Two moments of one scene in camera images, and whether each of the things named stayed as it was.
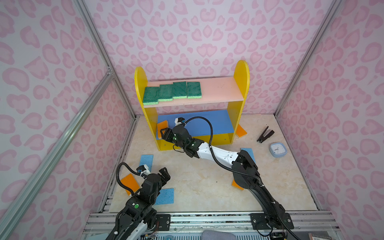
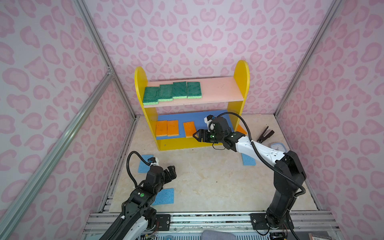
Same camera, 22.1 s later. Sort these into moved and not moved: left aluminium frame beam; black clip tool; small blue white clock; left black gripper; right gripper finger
Moved: left black gripper; right gripper finger
Not moved: black clip tool; small blue white clock; left aluminium frame beam
